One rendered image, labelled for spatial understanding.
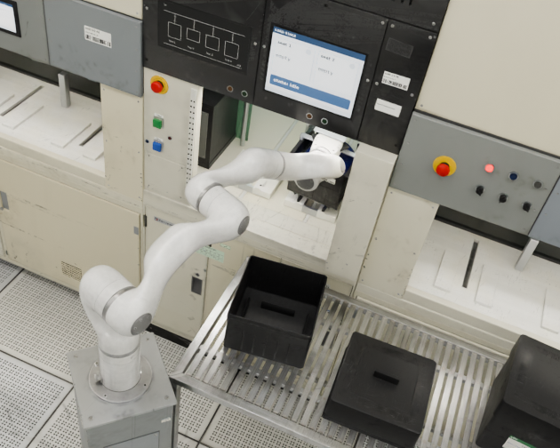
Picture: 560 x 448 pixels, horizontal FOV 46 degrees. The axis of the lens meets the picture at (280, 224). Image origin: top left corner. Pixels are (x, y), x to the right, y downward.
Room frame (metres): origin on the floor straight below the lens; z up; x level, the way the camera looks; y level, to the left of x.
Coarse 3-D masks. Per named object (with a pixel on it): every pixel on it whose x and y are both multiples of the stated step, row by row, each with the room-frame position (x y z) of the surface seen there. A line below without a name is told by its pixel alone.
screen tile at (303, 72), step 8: (280, 40) 1.76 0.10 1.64; (280, 48) 1.76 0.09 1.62; (288, 48) 1.75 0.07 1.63; (296, 48) 1.75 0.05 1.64; (304, 48) 1.74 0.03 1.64; (296, 56) 1.75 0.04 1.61; (304, 56) 1.74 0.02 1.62; (312, 56) 1.74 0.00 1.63; (272, 64) 1.77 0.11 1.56; (280, 64) 1.76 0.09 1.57; (288, 64) 1.75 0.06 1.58; (304, 64) 1.74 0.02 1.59; (312, 64) 1.73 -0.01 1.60; (280, 72) 1.76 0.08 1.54; (288, 72) 1.75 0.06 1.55; (296, 72) 1.75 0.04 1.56; (304, 72) 1.74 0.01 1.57; (304, 80) 1.74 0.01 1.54
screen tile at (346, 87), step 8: (320, 56) 1.73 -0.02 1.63; (328, 56) 1.72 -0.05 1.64; (336, 56) 1.72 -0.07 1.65; (320, 64) 1.73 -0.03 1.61; (328, 64) 1.72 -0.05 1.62; (336, 64) 1.72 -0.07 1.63; (344, 64) 1.71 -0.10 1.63; (344, 72) 1.71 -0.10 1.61; (352, 72) 1.70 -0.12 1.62; (320, 80) 1.73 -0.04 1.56; (328, 80) 1.72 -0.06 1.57; (336, 80) 1.71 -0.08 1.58; (344, 80) 1.71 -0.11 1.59; (352, 80) 1.70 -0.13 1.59; (328, 88) 1.72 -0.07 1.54; (336, 88) 1.71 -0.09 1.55; (344, 88) 1.71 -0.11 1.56; (352, 88) 1.70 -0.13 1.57
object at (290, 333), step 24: (264, 264) 1.57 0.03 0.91; (240, 288) 1.46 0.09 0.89; (264, 288) 1.57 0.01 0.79; (288, 288) 1.56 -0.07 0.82; (312, 288) 1.55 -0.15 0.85; (240, 312) 1.46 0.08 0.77; (264, 312) 1.48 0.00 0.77; (288, 312) 1.49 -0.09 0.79; (312, 312) 1.52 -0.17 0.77; (240, 336) 1.31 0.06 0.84; (264, 336) 1.30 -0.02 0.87; (288, 336) 1.29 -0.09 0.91; (312, 336) 1.30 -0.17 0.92; (288, 360) 1.29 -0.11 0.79
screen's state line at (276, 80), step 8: (272, 80) 1.76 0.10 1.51; (280, 80) 1.76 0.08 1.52; (288, 80) 1.75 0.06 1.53; (288, 88) 1.75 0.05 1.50; (296, 88) 1.74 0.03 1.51; (304, 88) 1.74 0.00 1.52; (312, 88) 1.73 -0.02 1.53; (312, 96) 1.73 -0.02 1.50; (320, 96) 1.72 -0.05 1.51; (328, 96) 1.72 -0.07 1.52; (336, 96) 1.71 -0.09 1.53; (336, 104) 1.71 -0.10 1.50; (344, 104) 1.70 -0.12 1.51
